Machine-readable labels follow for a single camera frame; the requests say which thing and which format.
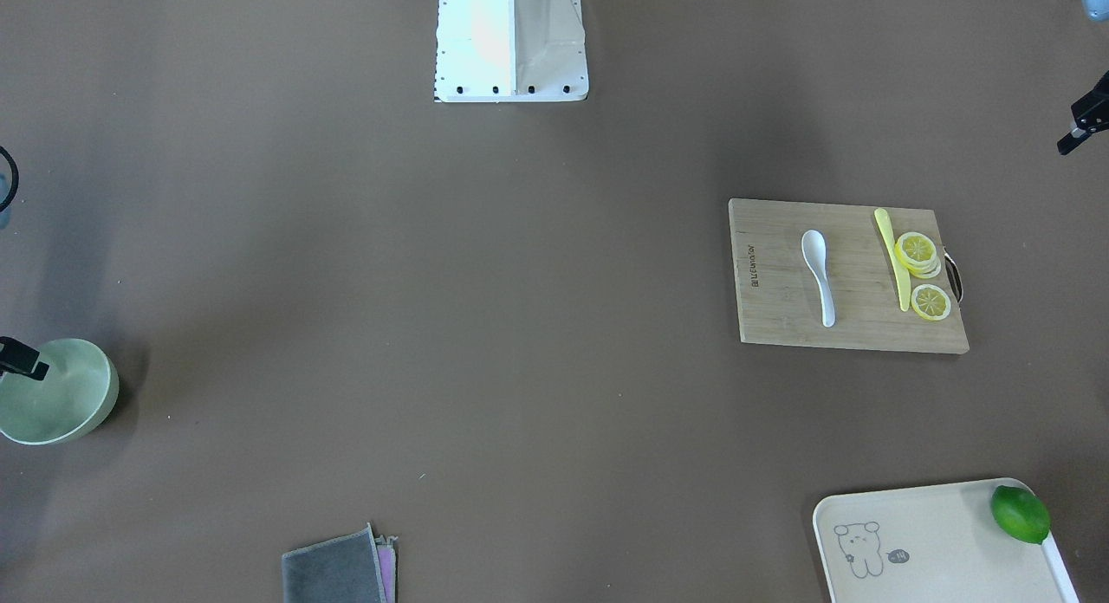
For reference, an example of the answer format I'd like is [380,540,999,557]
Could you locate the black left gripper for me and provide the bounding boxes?
[1056,71,1108,156]

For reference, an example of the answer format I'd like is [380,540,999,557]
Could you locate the light green bowl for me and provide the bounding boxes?
[1,338,120,444]

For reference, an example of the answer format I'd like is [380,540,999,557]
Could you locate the white ceramic spoon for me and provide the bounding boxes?
[801,229,837,329]

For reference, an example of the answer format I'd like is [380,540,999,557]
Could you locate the stacked lemon slices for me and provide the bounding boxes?
[894,231,943,280]

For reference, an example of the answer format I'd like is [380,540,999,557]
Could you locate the yellow plastic knife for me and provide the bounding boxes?
[872,208,910,311]

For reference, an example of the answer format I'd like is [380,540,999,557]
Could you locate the single lemon slice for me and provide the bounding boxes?
[910,284,953,321]

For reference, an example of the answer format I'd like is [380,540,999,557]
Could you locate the bamboo cutting board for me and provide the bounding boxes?
[728,198,970,354]

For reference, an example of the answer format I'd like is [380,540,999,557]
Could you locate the green lime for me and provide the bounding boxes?
[989,486,1051,545]

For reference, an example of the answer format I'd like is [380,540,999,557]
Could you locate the grey folded cloth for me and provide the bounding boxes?
[282,523,399,602]

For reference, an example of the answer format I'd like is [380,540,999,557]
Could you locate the cream cartoon tray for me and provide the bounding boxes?
[812,477,1078,602]

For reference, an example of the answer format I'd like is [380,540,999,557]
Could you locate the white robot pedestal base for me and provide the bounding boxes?
[433,0,590,103]

